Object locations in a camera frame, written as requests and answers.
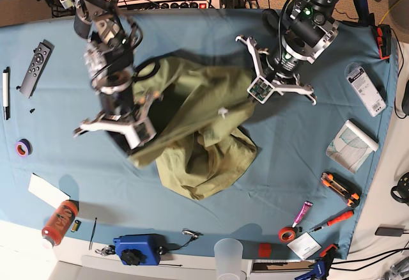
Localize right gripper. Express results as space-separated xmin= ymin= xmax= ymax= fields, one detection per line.
xmin=73 ymin=89 xmax=160 ymax=150

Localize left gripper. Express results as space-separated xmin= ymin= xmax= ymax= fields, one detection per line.
xmin=235 ymin=35 xmax=317 ymax=105

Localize olive green t-shirt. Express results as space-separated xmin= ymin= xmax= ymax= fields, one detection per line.
xmin=128 ymin=56 xmax=258 ymax=201

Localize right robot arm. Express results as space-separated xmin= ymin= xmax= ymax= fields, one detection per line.
xmin=60 ymin=0 xmax=161 ymax=150

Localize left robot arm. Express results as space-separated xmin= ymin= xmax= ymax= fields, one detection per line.
xmin=236 ymin=0 xmax=339 ymax=104

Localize blue table cloth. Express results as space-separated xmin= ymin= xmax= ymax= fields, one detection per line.
xmin=1 ymin=18 xmax=399 ymax=258

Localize white patterned notebook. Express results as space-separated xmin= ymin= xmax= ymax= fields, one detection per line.
xmin=326 ymin=120 xmax=379 ymax=174

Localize white paper card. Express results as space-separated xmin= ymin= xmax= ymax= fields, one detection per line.
xmin=28 ymin=173 xmax=70 ymax=208

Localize small green battery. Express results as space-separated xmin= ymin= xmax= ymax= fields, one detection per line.
xmin=71 ymin=219 xmax=81 ymax=233

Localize metal key clip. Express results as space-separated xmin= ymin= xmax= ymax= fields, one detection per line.
xmin=182 ymin=228 xmax=203 ymax=239

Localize purple tape roll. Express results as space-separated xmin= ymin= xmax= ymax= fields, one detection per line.
xmin=15 ymin=139 xmax=33 ymax=157

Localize grey remote control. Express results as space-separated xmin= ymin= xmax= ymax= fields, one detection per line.
xmin=19 ymin=40 xmax=54 ymax=98

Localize blue plastic box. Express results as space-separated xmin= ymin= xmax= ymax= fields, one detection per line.
xmin=112 ymin=234 xmax=167 ymax=266

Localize black tweezers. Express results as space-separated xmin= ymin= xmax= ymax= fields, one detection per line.
xmin=88 ymin=217 xmax=98 ymax=251

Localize orange spray can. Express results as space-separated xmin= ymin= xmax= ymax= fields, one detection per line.
xmin=42 ymin=200 xmax=79 ymax=249

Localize orange black clamp tool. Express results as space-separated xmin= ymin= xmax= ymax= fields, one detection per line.
xmin=376 ymin=24 xmax=392 ymax=60

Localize pink glue tube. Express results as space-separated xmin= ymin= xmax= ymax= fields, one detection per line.
xmin=291 ymin=201 xmax=313 ymax=228

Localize white marker pen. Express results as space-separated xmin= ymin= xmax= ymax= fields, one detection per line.
xmin=2 ymin=66 xmax=10 ymax=120

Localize orange utility knife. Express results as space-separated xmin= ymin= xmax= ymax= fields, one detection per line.
xmin=321 ymin=172 xmax=361 ymax=208

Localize translucent plastic cup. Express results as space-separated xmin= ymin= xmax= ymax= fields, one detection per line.
xmin=214 ymin=238 xmax=243 ymax=280

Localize orange screwdriver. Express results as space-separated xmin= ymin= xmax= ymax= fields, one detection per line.
xmin=309 ymin=210 xmax=354 ymax=233

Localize orange tape roll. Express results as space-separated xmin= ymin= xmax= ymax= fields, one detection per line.
xmin=279 ymin=227 xmax=298 ymax=243

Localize red plastic block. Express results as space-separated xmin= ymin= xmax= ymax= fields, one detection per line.
xmin=258 ymin=243 xmax=272 ymax=258

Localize white square packet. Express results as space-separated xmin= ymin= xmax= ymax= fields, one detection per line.
xmin=287 ymin=233 xmax=321 ymax=260

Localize blue bar clamp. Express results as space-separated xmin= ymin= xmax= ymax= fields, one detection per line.
xmin=295 ymin=244 xmax=338 ymax=280

